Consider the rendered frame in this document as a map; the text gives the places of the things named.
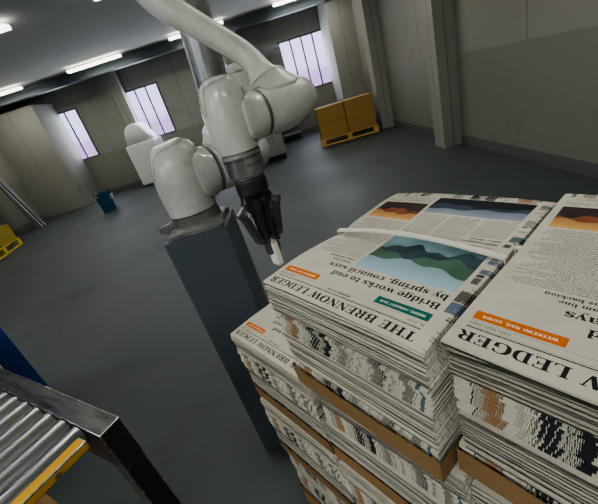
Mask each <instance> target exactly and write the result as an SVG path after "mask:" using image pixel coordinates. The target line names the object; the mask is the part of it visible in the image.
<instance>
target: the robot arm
mask: <svg viewBox="0 0 598 504"><path fill-rule="evenodd" d="M136 1H137V2H138V3H139V4H140V5H141V6H142V7H143V8H144V9H146V10H147V11H148V12H149V13H151V14H152V15H153V16H155V17H156V18H158V19H159V20H161V21H162V22H164V23H165V24H167V25H169V26H170V27H172V28H174V29H176V30H178V31H179V33H180V36H181V39H182V42H183V46H184V49H185V52H186V55H187V59H188V62H189V65H190V68H191V72H192V75H193V78H194V81H195V84H196V88H197V91H198V98H199V104H200V109H201V113H202V117H203V120H204V124H205V125H204V127H203V131H202V133H203V146H200V147H195V146H194V144H193V142H191V141H189V140H187V139H185V138H179V137H177V138H173V139H170V140H168V141H166V142H163V143H161V144H159V145H157V146H155V147H154V148H153V149H152V150H151V156H150V170H151V176H152V179H153V182H154V185H155V188H156V190H157V193H158V195H159V197H160V199H161V201H162V203H163V205H164V207H165V209H166V210H167V212H168V214H169V216H170V218H171V220H172V221H171V222H170V223H168V224H166V225H163V226H161V227H160V228H159V229H160V230H159V231H160V233H161V234H162V235H164V234H170V235H169V236H168V237H167V240H168V242H169V243H171V242H174V241H177V240H180V239H183V238H186V237H189V236H193V235H196V234H199V233H203V232H206V231H209V230H213V229H218V228H221V227H223V226H224V223H223V222H224V219H225V216H226V213H227V212H228V211H229V208H228V206H224V207H219V205H218V204H217V202H216V199H215V196H216V195H218V194H219V193H220V192H221V191H223V190H225V189H229V188H232V187H234V186H235V188H236V191H237V194H238V196H239V198H240V200H241V207H242V208H241V209H240V211H239V213H236V214H235V217H236V218H237V219H239V220H240V221H241V222H242V223H243V225H244V226H245V228H246V229H247V231H248V232H249V234H250V235H251V237H252V238H253V240H254V241H255V243H256V244H260V245H264V246H265V249H266V252H267V254H268V255H270V256H271V259H272V261H273V264H276V265H279V266H281V265H282V264H284V261H283V258H282V255H281V252H280V249H281V245H280V242H279V239H280V236H279V235H280V234H282V233H283V226H282V217H281V208H280V201H281V195H280V194H272V193H271V191H270V190H269V189H268V182H267V179H266V176H265V173H263V172H262V171H264V170H265V168H266V167H265V166H266V164H267V163H268V160H269V156H270V149H269V145H268V142H267V141H266V139H265V137H266V136H268V135H271V134H277V133H281V132H284V131H286V130H289V129H291V128H293V127H295V126H297V125H299V124H301V123H302V122H304V121H305V120H306V119H308V118H309V116H310V115H311V113H312V112H313V111H314V109H315V107H316V105H317V101H318V94H317V90H316V88H315V86H314V84H313V83H312V81H310V80H309V79H307V78H305V77H303V76H300V75H296V76H295V74H293V73H290V72H289V71H287V70H286V69H284V67H283V66H281V65H273V64H271V63H270V62H269V61H268V60H267V59H266V58H265V57H264V56H263V55H262V54H261V53H260V52H259V51H258V50H257V49H256V48H255V47H254V46H253V45H252V44H250V43H249V42H248V41H246V40H245V39H243V38H242V37H240V36H239V35H237V34H236V33H234V32H233V31H231V30H229V29H228V28H226V27H225V26H223V25H221V24H220V23H218V22H217V21H215V20H213V16H212V12H211V8H210V4H209V0H136ZM223 55H224V56H225V57H227V58H229V59H231V60H232V61H234V62H235V63H236V64H238V65H239V66H240V67H241V68H242V69H243V70H244V71H245V73H246V74H247V76H248V78H249V80H250V85H249V88H248V91H244V89H243V86H242V85H241V83H240V82H239V81H238V80H237V79H236V78H235V77H234V76H232V75H231V74H227V71H226V67H225V63H224V59H223ZM270 201H271V208H270ZM246 211H247V212H249V213H250V214H251V216H252V218H253V219H254V222H255V224H256V227H257V229H256V227H255V226H254V224H253V223H252V221H251V220H250V218H248V214H247V212H246ZM271 213H272V215H271Z"/></svg>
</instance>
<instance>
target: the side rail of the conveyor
mask: <svg viewBox="0 0 598 504"><path fill-rule="evenodd" d="M0 390H1V391H2V392H3V391H4V392H7V393H8V394H9V395H11V396H14V397H17V398H18V399H19V400H21V401H22V402H27V403H28V404H30V405H31V406H32V407H36V408H39V409H40V410H42V411H43V412H44V413H48V414H51V415H53V416H54V417H55V418H56V419H57V420H63V421H65V422H66V423H68V424H69V425H70V426H71V427H72V428H73V427H76V428H79V429H81V430H82V431H83V432H84V433H85V434H86V435H87V436H88V437H89V440H90V443H89V445H90V448H89V449H88V451H90V452H92V453H94V454H95V455H97V456H99V457H101V458H103V459H105V460H106V461H108V462H110V463H112V464H114V465H116V466H117V467H119V468H121V469H123V470H125V471H128V470H129V469H130V468H131V466H132V465H133V464H134V463H135V462H136V461H137V459H138V458H139V457H140V456H141V455H142V453H143V452H144V450H143V449H142V447H141V446H140V445H139V443H138V442H137V440H136V439H135V438H134V436H133V435H132V434H131V432H130V431H129V430H128V428H127V427H126V425H125V424H124V423H123V421H122V420H121V419H120V417H118V416H116V415H113V414H111V413H108V412H106V411H104V410H101V409H99V408H96V407H94V406H92V405H89V404H87V403H84V402H82V401H80V400H77V399H75V398H72V397H70V396H67V395H65V394H63V393H60V392H58V391H55V390H53V389H51V388H48V387H46V386H43V385H41V384H39V383H36V382H34V381H31V380H29V379H26V378H24V377H22V376H19V375H17V374H14V373H12V372H10V371H7V370H5V369H2V368H0Z"/></svg>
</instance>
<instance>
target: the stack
mask: <svg viewBox="0 0 598 504"><path fill-rule="evenodd" d="M275 313H276V310H274V309H273V307H272V304H271V303H270V304H268V305H267V306H266V307H264V308H263V309H262V310H260V311H259V312H257V313H256V314H255V315H253V316H252V317H251V318H249V319H248V320H247V321H246V322H244V323H243V324H242V325H241V326H239V327H238V328H237V329H236V330H235V331H233V332H232V333H231V334H230V335H231V339H232V340H233V342H234V343H235V344H236V346H237V350H238V352H237V353H238V354H240V356H241V361H242V362H244V365H245V366H246V368H247V369H248V371H249V373H250V374H251V378H252V381H253V382H254V383H256V385H257V387H258V388H259V389H260V390H262V391H263V392H264V393H266V394H267V395H268V396H270V397H271V398H272V399H274V400H275V401H276V402H278V403H279V404H280V405H282V406H283V407H284V408H285V409H287V410H288V411H289V412H291V413H292V414H293V415H294V416H296V417H297V418H298V419H300V420H301V421H302V422H303V423H305V424H306V425H307V426H308V427H310V428H311V429H312V430H313V431H315V432H316V433H317V434H318V435H319V436H321V437H322V438H323V439H324V440H326V441H327V442H328V443H329V442H330V441H331V442H332V443H333V444H334V445H336V448H338V449H339V450H340V451H342V452H343V453H344V454H346V455H347V456H348V457H350V458H351V459H352V460H354V461H355V462H356V463H358V464H359V465H360V466H361V467H363V468H364V469H365V470H367V471H368V472H369V473H371V474H372V475H373V476H374V477H376V478H377V479H378V480H380V481H381V482H382V483H384V484H385V485H386V486H387V487H389V488H390V489H391V490H392V491H394V492H395V493H396V494H398V495H399V496H400V497H401V498H403V499H404V500H405V501H406V502H408V503H409V504H513V503H511V502H510V501H508V500H507V499H505V498H504V497H502V496H501V495H499V494H498V493H496V492H494V491H493V490H491V489H490V488H488V487H487V486H485V485H484V484H482V483H481V482H479V481H478V480H476V479H475V478H473V477H472V476H470V475H468V474H467V473H465V472H464V471H462V470H461V469H459V462H458V461H457V463H456V465H455V466H454V468H453V469H452V471H451V472H450V474H449V475H448V477H447V478H446V480H445V482H444V483H442V482H441V481H440V480H438V479H437V478H435V477H434V476H433V475H431V474H430V473H428V472H427V471H425V470H424V469H423V468H421V467H420V466H418V465H417V464H416V463H414V462H413V461H411V460H410V459H409V458H407V457H406V456H404V455H403V454H402V453H400V452H399V451H397V450H396V449H395V448H393V447H392V446H390V445H389V444H388V443H386V442H385V441H383V440H382V439H381V438H379V437H378V436H376V435H375V434H373V433H372V432H371V431H369V430H368V429H366V428H365V427H364V426H362V425H361V424H359V423H358V422H357V421H355V420H354V419H352V418H351V417H350V416H348V415H347V414H345V413H344V412H343V411H341V410H340V409H338V408H337V407H336V406H334V405H333V404H331V403H330V402H329V401H327V400H326V399H324V398H323V397H321V396H320V395H319V394H317V393H316V392H314V391H313V390H312V389H310V388H309V387H307V386H306V385H305V384H303V383H302V382H300V381H299V379H298V376H297V374H296V371H295V369H294V367H293V364H292V363H294V361H293V360H294V358H293V356H294V354H292V351H291V350H290V349H289V347H290V345H289V343H288V341H287V339H286V337H287V336H286V335H285V332H283V331H282V330H283V329H282V327H281V326H282V324H281V323H280V322H281V321H282V320H280V318H279V317H277V315H275ZM260 401H261V403H262V405H263V406H264V407H265V409H266V410H265V411H266V415H268V418H269V421H270V422H271V424H272V425H273V427H274V428H275V430H276V432H277V435H278V438H279V439H281V440H282V443H283V444H284V445H285V446H286V447H287V448H289V449H290V450H291V451H292V452H293V453H295V454H296V455H297V456H298V457H299V458H300V459H302V460H303V461H304V462H305V463H306V464H307V465H309V466H310V467H311V468H312V469H313V470H314V471H316V472H317V473H318V474H319V475H320V476H321V477H322V478H324V479H325V480H326V481H327V482H328V483H329V484H330V485H331V486H332V487H334V488H335V489H336V490H337V491H338V492H339V493H340V494H341V495H342V496H344V497H345V498H346V499H347V500H348V501H349V502H350V503H351V504H354V503H355V501H356V504H396V503H395V502H393V501H392V500H391V499H390V498H388V497H387V496H386V495H385V494H383V493H382V492H381V491H380V490H378V489H377V488H376V487H375V486H373V485H372V484H371V483H370V482H368V481H367V480H366V479H365V478H363V477H362V476H361V475H360V474H358V473H357V472H356V471H355V470H353V469H352V468H351V467H349V466H348V465H347V464H346V463H344V462H343V461H342V460H341V459H339V458H338V457H337V456H336V453H335V454H334V453H333V454H334V455H333V454H332V453H331V452H330V451H329V450H327V449H326V448H325V447H324V446H322V445H321V444H320V443H319V442H317V441H316V440H315V439H314V438H312V437H311V436H310V435H309V434H307V433H306V432H305V431H304V430H302V429H301V428H300V427H299V426H298V425H296V424H295V423H294V422H293V421H291V420H290V419H289V418H288V417H286V416H285V415H284V414H283V413H281V412H280V411H279V410H278V409H276V408H275V407H274V406H273V405H271V404H270V403H269V402H268V401H267V400H265V399H264V398H263V397H261V398H260ZM329 445H330V443H329ZM330 447H331V445H330ZM289 457H290V458H291V461H292V464H294V467H295V468H296V470H297V474H298V477H299V478H300V480H301V483H302V484H303V487H304V488H305V489H306V490H307V491H308V492H309V493H310V494H311V495H312V496H313V497H314V498H315V499H316V500H317V501H318V502H319V503H320V504H345V503H344V502H343V501H341V500H340V499H339V498H338V497H337V496H336V495H335V494H334V493H333V492H331V491H330V490H329V489H328V488H327V487H326V486H325V485H324V484H323V483H321V482H320V481H319V480H318V479H317V478H316V477H315V476H314V475H312V474H311V473H310V472H309V471H308V470H307V469H306V468H305V467H304V466H302V465H301V464H300V463H299V462H298V461H297V460H296V459H295V458H293V457H292V456H291V455H289Z"/></svg>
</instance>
